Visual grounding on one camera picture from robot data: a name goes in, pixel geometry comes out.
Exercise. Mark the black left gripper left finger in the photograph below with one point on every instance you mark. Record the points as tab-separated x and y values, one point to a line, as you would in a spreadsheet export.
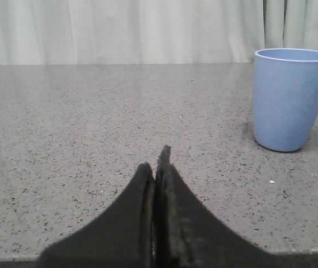
119	237

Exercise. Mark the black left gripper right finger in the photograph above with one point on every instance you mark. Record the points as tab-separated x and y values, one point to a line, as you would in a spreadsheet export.
189	235

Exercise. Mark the blue plastic cup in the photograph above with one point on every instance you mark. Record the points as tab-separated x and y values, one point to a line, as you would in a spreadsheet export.
285	97

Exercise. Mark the white curtain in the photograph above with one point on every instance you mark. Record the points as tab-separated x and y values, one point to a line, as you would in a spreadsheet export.
151	32

